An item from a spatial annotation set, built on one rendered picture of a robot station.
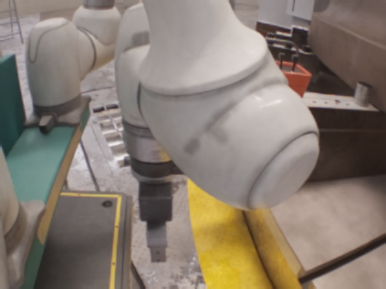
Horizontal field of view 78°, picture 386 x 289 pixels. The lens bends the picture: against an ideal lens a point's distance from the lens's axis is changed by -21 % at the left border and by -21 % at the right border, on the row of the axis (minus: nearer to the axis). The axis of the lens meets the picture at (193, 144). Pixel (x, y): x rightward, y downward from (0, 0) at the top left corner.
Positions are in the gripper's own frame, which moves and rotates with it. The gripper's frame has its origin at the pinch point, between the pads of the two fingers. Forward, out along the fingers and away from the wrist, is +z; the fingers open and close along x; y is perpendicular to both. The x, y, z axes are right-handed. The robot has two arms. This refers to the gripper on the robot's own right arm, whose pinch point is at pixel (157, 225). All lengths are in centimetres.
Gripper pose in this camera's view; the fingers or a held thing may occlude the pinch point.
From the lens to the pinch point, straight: 54.5
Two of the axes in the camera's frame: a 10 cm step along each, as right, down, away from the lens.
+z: -0.6, 8.4, 5.4
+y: -9.9, 0.0, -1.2
